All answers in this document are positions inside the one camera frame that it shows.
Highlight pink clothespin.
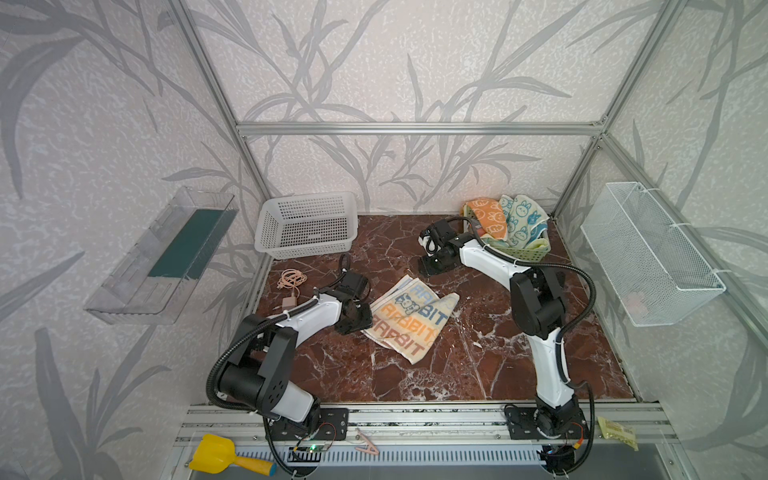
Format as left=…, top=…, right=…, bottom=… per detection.
left=355, top=429, right=380, bottom=456

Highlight black mounting plate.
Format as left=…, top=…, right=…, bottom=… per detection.
left=503, top=402, right=590, bottom=440
left=268, top=407, right=350, bottom=441

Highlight white perforated plastic basket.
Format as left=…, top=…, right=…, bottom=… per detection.
left=254, top=192, right=358, bottom=260

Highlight clear acrylic wall shelf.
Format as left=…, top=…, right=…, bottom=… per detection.
left=84, top=187, right=239, bottom=325

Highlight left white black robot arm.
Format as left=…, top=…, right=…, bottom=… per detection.
left=205, top=253, right=373, bottom=433

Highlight yellow paper tag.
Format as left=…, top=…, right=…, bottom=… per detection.
left=597, top=416, right=639, bottom=451

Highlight orange rabbit pattern towel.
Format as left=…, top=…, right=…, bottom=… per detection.
left=462, top=198, right=508, bottom=241

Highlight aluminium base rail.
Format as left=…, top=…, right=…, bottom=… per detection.
left=170, top=401, right=679, bottom=469

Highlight pink coiled cable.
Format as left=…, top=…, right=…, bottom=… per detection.
left=276, top=268, right=308, bottom=310

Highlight yellow plastic scoop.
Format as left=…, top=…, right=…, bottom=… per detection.
left=188, top=434, right=277, bottom=476

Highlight green plastic basket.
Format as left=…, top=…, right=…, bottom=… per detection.
left=483, top=235, right=551, bottom=262

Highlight striped rabbit text towel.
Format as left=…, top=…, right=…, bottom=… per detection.
left=363, top=275, right=460, bottom=364

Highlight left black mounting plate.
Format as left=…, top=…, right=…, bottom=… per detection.
left=268, top=407, right=350, bottom=441

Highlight teal rabbit pattern towel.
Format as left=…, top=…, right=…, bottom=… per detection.
left=499, top=194, right=549, bottom=249

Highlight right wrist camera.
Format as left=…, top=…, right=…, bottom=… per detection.
left=418, top=230, right=439, bottom=256

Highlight green circuit board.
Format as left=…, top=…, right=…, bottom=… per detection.
left=291, top=442, right=333, bottom=454

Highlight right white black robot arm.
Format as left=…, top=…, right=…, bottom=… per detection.
left=418, top=216, right=595, bottom=438

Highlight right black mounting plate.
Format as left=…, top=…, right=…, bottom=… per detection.
left=503, top=402, right=590, bottom=440

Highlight white wire mesh basket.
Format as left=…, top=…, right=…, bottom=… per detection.
left=581, top=182, right=726, bottom=327

